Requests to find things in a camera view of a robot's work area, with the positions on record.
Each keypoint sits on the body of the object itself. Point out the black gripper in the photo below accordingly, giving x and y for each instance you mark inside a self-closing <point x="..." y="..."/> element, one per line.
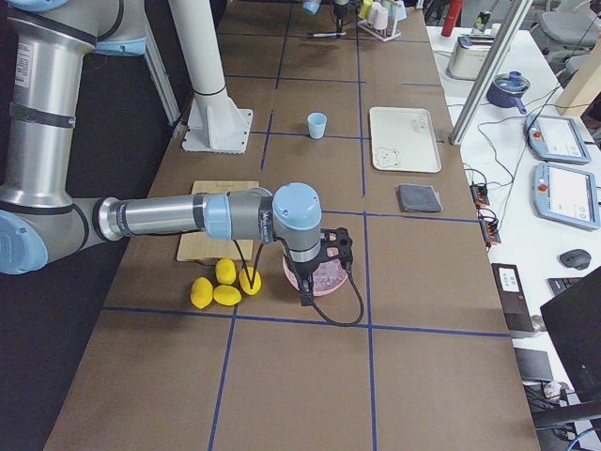
<point x="340" y="10"/>
<point x="304" y="269"/>

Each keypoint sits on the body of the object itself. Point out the white cup rack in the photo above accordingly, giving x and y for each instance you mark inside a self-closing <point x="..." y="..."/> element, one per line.
<point x="381" y="19"/>

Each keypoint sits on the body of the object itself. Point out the light blue plastic cup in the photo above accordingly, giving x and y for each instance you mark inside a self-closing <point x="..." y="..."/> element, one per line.
<point x="316" y="124"/>

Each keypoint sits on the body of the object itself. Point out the pink bowl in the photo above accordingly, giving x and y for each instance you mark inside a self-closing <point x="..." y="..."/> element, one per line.
<point x="328" y="289"/>

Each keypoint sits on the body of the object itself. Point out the whole yellow lemon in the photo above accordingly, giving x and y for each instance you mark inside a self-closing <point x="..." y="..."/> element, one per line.
<point x="226" y="271"/>
<point x="250" y="281"/>
<point x="226" y="295"/>
<point x="201" y="293"/>

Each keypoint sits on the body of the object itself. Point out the bamboo cutting board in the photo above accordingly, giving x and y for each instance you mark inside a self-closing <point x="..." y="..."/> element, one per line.
<point x="198" y="246"/>

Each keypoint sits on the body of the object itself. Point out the white toaster appliance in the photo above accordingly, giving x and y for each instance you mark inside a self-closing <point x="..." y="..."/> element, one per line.
<point x="468" y="56"/>

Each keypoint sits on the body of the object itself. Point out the grey folded cloth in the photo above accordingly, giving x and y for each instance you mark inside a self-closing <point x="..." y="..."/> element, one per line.
<point x="419" y="198"/>

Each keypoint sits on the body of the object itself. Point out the cream bear serving tray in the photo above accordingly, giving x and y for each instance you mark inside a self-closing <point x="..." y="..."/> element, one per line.
<point x="403" y="140"/>

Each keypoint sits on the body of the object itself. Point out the blue saucepan with lid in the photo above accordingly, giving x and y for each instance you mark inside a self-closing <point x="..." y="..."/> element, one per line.
<point x="507" y="90"/>

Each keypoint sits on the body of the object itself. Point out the black power strip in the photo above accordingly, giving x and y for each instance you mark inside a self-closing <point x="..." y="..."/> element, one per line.
<point x="489" y="224"/>
<point x="479" y="195"/>

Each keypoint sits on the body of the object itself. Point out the black box white label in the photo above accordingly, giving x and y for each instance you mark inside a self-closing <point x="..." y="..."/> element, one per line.
<point x="513" y="302"/>

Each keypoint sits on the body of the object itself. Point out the blue teach pendant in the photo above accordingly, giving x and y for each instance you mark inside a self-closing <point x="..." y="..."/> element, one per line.
<point x="565" y="195"/>
<point x="556" y="139"/>

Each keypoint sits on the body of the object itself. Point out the black laptop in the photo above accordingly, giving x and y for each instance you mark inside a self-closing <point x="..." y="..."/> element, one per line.
<point x="572" y="319"/>

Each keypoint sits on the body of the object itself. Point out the black computer mouse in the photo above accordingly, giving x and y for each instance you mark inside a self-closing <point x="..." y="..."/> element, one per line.
<point x="578" y="259"/>

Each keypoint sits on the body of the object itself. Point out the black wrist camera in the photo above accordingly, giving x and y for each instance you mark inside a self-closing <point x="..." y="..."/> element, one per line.
<point x="336" y="244"/>

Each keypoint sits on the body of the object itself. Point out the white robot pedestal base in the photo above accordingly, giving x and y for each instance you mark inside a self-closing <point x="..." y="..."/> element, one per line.
<point x="215" y="123"/>

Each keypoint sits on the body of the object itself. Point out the aluminium frame post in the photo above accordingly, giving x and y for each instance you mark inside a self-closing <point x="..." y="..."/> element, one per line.
<point x="490" y="68"/>

